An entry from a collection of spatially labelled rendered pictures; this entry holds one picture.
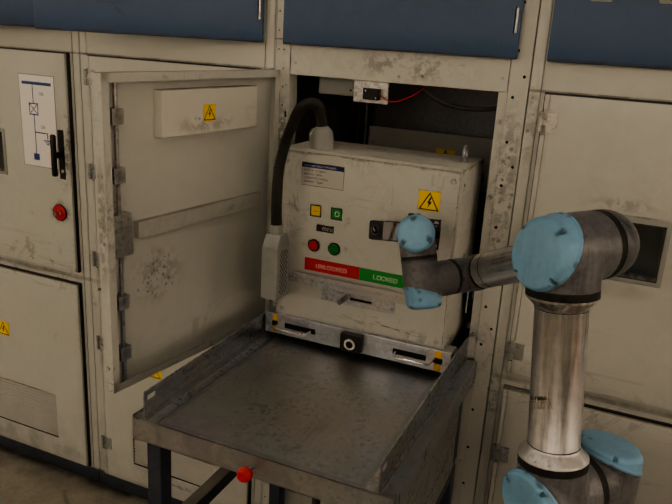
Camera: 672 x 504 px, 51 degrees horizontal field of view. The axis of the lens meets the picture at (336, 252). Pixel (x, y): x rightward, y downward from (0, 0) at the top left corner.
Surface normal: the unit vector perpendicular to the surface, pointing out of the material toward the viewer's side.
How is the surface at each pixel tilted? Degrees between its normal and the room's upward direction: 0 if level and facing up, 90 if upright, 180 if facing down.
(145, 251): 90
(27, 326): 90
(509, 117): 90
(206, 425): 0
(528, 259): 82
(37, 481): 0
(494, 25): 90
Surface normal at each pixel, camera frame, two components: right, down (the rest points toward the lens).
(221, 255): 0.84, 0.20
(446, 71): -0.40, 0.25
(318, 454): 0.06, -0.95
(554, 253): -0.85, -0.03
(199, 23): -0.03, 0.29
